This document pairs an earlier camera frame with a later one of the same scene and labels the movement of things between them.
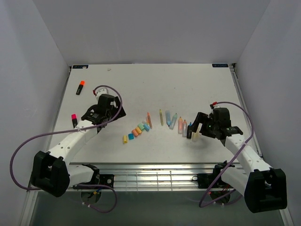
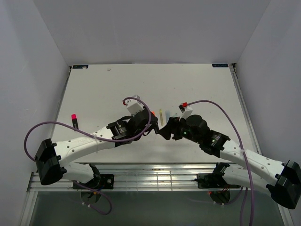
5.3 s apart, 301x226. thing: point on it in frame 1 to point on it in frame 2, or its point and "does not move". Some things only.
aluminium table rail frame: (148, 176) does not move
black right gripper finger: (200, 118) to (173, 127)
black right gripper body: (209, 128) to (186, 134)
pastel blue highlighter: (168, 117) does not move
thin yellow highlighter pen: (161, 117) does not move
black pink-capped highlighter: (74, 117) does not move
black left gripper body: (114, 110) to (152, 125)
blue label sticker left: (84, 67) does not move
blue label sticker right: (220, 65) does not move
